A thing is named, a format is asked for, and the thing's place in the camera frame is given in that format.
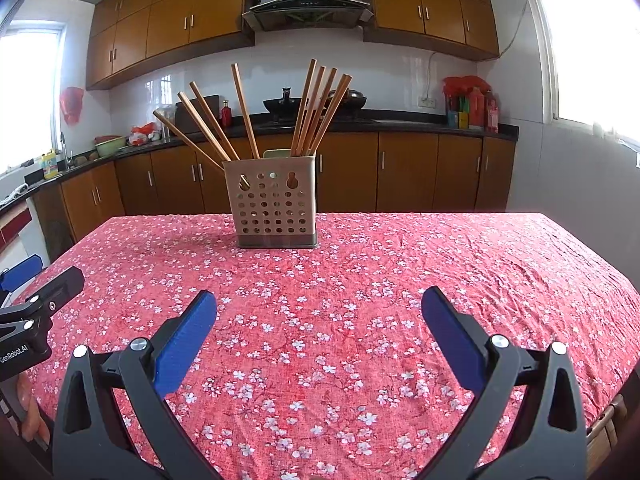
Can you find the yellow detergent bottle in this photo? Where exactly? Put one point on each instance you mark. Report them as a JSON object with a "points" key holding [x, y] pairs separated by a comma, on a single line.
{"points": [[51, 165]]}

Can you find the red bag with bottles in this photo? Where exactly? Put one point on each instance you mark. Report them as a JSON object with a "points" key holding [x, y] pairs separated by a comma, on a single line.
{"points": [[470, 105]]}

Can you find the brown wooden base cabinets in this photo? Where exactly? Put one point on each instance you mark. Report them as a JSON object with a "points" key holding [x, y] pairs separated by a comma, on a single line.
{"points": [[410, 175]]}

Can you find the red hanging plastic bag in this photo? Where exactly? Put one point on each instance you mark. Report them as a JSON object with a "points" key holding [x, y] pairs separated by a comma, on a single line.
{"points": [[72, 105]]}

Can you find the red floral tablecloth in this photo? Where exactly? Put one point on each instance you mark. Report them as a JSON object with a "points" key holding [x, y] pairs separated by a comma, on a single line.
{"points": [[350, 310]]}

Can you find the metal faucet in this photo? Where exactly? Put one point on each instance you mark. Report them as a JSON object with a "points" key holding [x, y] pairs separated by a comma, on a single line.
{"points": [[65, 150]]}

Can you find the red bottle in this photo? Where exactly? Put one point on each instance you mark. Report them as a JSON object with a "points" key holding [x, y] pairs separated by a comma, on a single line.
{"points": [[226, 114]]}

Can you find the wooden chopstick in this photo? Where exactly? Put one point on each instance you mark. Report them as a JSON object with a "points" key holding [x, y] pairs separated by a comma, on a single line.
{"points": [[346, 88], [202, 125], [310, 75], [187, 137], [320, 80], [245, 110], [330, 83], [340, 85], [212, 119]]}

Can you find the person's left hand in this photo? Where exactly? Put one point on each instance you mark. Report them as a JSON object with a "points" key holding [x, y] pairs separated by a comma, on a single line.
{"points": [[32, 410]]}

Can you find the brown wooden wall cabinets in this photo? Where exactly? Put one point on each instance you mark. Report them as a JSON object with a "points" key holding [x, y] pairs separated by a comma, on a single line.
{"points": [[175, 15]]}

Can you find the white wall socket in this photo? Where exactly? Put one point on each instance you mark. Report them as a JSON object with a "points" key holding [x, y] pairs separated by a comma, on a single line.
{"points": [[427, 102]]}

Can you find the large kitchen window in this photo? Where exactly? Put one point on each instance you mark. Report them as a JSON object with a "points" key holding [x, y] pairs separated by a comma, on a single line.
{"points": [[595, 45]]}

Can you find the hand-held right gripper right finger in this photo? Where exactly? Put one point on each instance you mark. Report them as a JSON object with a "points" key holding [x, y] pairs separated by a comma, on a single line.
{"points": [[452, 340]]}

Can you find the green basin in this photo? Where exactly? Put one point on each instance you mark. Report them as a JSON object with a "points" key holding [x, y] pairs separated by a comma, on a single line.
{"points": [[110, 146]]}

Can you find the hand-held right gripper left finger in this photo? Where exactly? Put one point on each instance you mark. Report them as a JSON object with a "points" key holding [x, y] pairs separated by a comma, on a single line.
{"points": [[185, 340]]}

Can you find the dark cutting board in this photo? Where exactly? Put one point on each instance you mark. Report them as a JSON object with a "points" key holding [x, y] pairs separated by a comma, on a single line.
{"points": [[187, 115]]}

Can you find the steel pot with plastic bag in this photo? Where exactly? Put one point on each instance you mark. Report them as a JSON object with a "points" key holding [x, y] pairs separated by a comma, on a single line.
{"points": [[162, 122]]}

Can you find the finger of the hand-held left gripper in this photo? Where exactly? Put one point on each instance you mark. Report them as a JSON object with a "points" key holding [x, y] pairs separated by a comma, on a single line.
{"points": [[22, 271], [60, 287]]}

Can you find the beige perforated chopstick holder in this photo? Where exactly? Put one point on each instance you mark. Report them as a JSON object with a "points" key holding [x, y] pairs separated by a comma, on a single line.
{"points": [[270, 210]]}

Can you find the black wok with lid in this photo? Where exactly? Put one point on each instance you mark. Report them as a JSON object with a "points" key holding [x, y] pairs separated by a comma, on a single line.
{"points": [[356, 100]]}

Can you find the red and white plastic bags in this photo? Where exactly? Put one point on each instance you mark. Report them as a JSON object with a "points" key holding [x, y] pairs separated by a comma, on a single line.
{"points": [[144, 134]]}

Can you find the small kitchen window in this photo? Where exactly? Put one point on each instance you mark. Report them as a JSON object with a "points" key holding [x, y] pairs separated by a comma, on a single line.
{"points": [[30, 95]]}

